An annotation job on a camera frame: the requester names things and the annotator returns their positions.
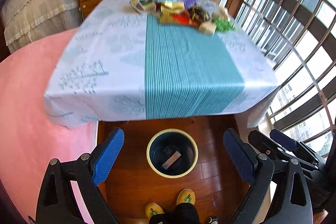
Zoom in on tree-print tablecloth with teal stripe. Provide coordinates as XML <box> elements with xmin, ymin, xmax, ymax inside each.
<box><xmin>44</xmin><ymin>0</ymin><xmax>278</xmax><ymax>128</ymax></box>

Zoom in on yellow knitted slipper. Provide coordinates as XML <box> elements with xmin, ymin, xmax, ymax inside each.
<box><xmin>145</xmin><ymin>202</ymin><xmax>165</xmax><ymax>219</ymax></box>
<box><xmin>176</xmin><ymin>189</ymin><xmax>196</xmax><ymax>205</ymax></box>

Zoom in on beige small paper box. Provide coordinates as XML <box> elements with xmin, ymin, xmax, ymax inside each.
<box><xmin>199</xmin><ymin>22</ymin><xmax>217</xmax><ymax>36</ymax></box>

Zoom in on left yellow knitted slipper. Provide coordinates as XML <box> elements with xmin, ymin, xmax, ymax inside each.
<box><xmin>145</xmin><ymin>202</ymin><xmax>165</xmax><ymax>219</ymax></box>

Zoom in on lace-covered cabinet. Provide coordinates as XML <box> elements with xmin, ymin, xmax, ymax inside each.
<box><xmin>1</xmin><ymin>0</ymin><xmax>83</xmax><ymax>53</ymax></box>

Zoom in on dark shiny wrapper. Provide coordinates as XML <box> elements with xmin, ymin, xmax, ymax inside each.
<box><xmin>188</xmin><ymin>5</ymin><xmax>211</xmax><ymax>24</ymax></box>

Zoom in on red cartoon carton box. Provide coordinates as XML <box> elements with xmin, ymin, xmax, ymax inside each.
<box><xmin>162</xmin><ymin>151</ymin><xmax>181</xmax><ymax>170</ymax></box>

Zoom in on right yellow knitted slipper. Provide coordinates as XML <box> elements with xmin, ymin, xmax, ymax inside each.
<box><xmin>176</xmin><ymin>189</ymin><xmax>196</xmax><ymax>205</ymax></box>

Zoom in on green paper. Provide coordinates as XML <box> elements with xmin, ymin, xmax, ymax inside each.
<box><xmin>212</xmin><ymin>18</ymin><xmax>235</xmax><ymax>32</ymax></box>

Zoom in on pink bed cover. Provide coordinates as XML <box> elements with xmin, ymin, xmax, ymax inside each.
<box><xmin>1</xmin><ymin>29</ymin><xmax>97</xmax><ymax>221</ymax></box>

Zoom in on metal window grille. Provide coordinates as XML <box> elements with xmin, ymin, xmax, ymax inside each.
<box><xmin>235</xmin><ymin>0</ymin><xmax>335</xmax><ymax>157</ymax></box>

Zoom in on white gloves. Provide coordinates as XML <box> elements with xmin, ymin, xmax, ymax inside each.
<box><xmin>211</xmin><ymin>6</ymin><xmax>231</xmax><ymax>22</ymax></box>

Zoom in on blue bin with cream rim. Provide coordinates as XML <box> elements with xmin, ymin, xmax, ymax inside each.
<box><xmin>146</xmin><ymin>128</ymin><xmax>199</xmax><ymax>178</ymax></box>

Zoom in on gold foil wrapper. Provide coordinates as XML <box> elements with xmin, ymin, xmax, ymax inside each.
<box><xmin>159</xmin><ymin>1</ymin><xmax>185</xmax><ymax>24</ymax></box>

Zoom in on green carton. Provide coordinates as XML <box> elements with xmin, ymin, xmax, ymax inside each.
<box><xmin>129</xmin><ymin>0</ymin><xmax>157</xmax><ymax>14</ymax></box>

